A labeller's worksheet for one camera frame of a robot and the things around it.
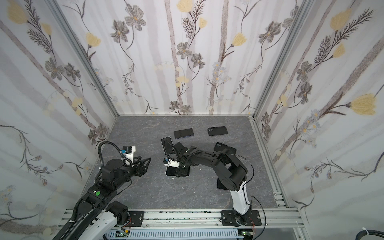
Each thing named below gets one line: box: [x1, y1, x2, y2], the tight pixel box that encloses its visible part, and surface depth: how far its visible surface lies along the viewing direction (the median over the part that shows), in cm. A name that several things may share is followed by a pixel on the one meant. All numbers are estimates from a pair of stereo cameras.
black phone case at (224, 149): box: [214, 142, 237, 155], surface depth 105 cm
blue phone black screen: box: [160, 136, 174, 156], surface depth 106 cm
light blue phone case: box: [160, 136, 174, 158], surface depth 105 cm
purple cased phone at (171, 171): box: [166, 166, 180, 176], surface depth 84 cm
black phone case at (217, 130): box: [207, 126, 228, 136], surface depth 114 cm
